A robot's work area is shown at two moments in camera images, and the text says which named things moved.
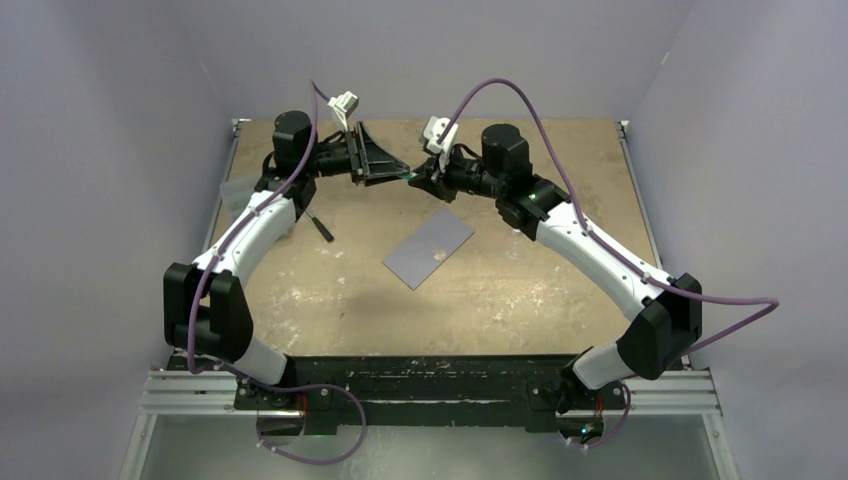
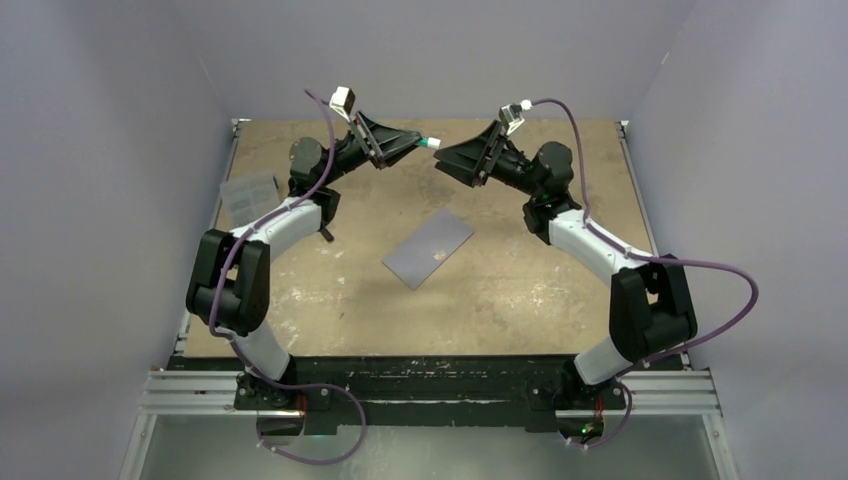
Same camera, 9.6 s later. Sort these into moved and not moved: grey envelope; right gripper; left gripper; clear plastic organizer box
Moved: left gripper; right gripper
Not moved: grey envelope; clear plastic organizer box
